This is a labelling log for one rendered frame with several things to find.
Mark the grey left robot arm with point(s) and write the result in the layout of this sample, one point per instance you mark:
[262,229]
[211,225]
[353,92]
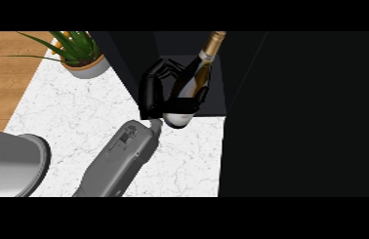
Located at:
[120,161]

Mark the green potted plant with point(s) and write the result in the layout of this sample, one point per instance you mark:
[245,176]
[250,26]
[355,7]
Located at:
[89,69]

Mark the dark flat cabinet door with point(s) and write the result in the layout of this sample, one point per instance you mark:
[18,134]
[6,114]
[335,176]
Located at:
[297,119]

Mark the dark cabinet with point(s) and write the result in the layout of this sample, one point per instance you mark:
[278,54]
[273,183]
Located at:
[139,51]

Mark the grey round container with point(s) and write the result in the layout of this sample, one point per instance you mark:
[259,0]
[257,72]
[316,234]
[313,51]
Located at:
[20,165]

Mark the gold-necked wine bottle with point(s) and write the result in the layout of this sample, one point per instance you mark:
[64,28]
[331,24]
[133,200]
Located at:
[211,45]

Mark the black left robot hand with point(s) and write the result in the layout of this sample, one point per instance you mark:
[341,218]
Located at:
[149,96]

